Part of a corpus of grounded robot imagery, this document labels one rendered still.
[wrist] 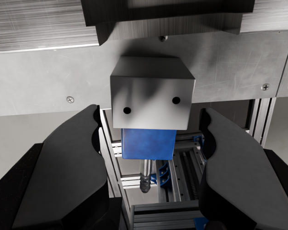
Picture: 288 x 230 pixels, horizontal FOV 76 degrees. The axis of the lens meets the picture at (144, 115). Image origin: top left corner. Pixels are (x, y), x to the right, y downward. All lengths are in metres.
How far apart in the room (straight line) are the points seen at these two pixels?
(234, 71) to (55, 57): 0.15
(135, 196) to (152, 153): 1.10
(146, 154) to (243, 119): 0.86
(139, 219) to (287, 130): 1.18
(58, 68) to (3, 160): 1.48
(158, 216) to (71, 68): 0.37
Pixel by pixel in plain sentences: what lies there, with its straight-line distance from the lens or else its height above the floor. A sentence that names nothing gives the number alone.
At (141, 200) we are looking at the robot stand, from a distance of 1.28.
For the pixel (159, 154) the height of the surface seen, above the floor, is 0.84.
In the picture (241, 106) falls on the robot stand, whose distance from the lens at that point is 0.95.
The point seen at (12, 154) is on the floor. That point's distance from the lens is 1.56.
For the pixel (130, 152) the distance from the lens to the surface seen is 0.15.
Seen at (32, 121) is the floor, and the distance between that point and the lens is 1.31.
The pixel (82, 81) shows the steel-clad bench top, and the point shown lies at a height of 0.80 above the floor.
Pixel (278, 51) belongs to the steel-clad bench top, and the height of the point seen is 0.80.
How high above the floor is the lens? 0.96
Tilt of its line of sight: 60 degrees down
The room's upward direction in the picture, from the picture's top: 180 degrees counter-clockwise
